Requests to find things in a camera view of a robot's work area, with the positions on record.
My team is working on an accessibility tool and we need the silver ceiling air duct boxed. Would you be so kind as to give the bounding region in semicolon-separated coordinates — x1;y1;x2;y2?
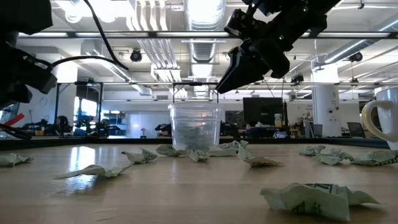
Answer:
183;0;227;65

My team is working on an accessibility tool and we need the black ceiling spotlight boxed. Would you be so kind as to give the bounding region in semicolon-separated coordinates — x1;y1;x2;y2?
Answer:
348;51;364;63
129;49;143;63

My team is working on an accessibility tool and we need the green sweetener packet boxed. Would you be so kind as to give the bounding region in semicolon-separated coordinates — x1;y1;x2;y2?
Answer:
121;147;159;165
175;126;197;151
217;139;249;151
0;152;34;168
207;148;239;157
238;145;284;168
298;144;326;157
194;127;215;151
312;148;355;166
155;144;190;157
259;182;382;222
351;150;398;167
52;164;133;180
188;149;210;163

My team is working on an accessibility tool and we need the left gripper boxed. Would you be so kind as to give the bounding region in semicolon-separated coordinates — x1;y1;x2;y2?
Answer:
0;43;58;108

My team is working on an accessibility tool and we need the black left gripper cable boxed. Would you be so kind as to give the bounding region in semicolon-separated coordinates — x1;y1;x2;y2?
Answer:
51;0;129;72

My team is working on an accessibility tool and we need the black metal stand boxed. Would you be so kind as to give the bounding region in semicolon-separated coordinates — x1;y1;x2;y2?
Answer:
54;81;105;138

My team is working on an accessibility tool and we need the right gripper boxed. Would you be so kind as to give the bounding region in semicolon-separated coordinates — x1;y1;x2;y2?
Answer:
215;37;292;94

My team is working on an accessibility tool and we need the tilted red blue screen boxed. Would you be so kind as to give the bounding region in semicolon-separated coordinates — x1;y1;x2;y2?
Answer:
4;113;25;127

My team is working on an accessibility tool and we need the black overhead frame beam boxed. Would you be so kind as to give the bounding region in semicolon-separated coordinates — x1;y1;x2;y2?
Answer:
0;30;398;40

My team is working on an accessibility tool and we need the black metal table frame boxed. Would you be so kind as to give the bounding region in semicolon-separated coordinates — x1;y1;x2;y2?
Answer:
0;136;389;150

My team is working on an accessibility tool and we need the white mug yellow interior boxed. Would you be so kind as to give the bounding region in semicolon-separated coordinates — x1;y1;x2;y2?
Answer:
361;86;398;152

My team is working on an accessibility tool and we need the white round column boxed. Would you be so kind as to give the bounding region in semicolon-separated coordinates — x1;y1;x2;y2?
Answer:
312;63;340;138

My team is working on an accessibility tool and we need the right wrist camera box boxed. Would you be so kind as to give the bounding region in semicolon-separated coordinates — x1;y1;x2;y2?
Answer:
224;8;269;41

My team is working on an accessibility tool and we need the clear plastic tub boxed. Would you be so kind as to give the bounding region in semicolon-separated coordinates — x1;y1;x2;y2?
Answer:
168;102;223;152

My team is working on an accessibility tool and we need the black office chair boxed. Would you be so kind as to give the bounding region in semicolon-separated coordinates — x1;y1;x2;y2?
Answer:
346;121;367;139

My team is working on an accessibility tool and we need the black monitor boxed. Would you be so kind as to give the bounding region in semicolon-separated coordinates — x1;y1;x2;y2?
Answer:
243;97;289;127

